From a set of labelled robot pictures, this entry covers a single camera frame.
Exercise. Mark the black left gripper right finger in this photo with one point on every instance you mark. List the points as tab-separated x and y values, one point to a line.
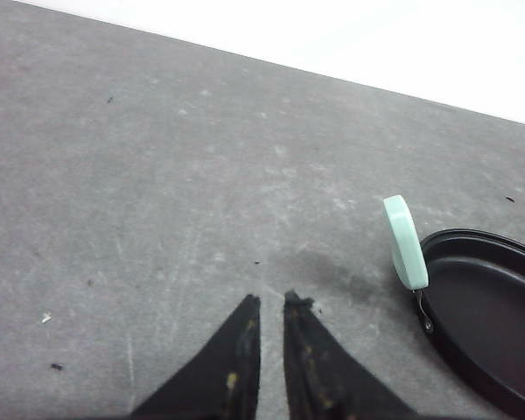
322	379

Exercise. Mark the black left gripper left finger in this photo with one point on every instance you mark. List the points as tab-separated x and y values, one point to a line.
222	379

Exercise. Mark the black pan with mint handle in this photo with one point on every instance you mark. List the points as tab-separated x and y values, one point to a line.
468	286

